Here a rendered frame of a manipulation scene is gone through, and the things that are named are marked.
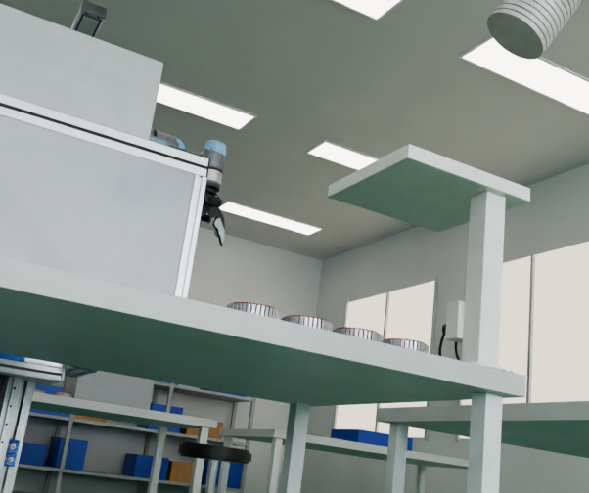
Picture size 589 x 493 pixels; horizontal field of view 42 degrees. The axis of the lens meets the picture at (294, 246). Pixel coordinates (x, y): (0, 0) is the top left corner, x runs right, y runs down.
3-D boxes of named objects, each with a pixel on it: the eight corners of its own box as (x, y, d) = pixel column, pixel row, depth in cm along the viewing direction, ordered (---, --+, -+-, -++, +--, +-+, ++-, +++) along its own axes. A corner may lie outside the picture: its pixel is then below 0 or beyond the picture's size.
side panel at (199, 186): (130, 331, 183) (154, 205, 192) (143, 334, 184) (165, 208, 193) (170, 317, 159) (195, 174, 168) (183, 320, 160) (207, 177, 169)
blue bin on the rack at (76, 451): (45, 466, 797) (51, 436, 805) (71, 469, 810) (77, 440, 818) (55, 468, 761) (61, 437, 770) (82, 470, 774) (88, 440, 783)
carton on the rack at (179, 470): (158, 478, 851) (160, 459, 857) (188, 482, 866) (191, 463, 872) (169, 480, 816) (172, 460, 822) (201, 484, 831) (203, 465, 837)
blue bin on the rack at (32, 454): (-2, 460, 777) (3, 439, 783) (34, 464, 793) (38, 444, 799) (5, 462, 741) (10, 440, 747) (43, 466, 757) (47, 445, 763)
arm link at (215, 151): (219, 151, 264) (232, 144, 257) (214, 180, 261) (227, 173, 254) (200, 143, 260) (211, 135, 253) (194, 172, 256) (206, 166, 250)
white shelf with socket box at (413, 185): (308, 357, 188) (328, 185, 201) (428, 381, 204) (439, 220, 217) (391, 344, 158) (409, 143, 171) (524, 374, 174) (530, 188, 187)
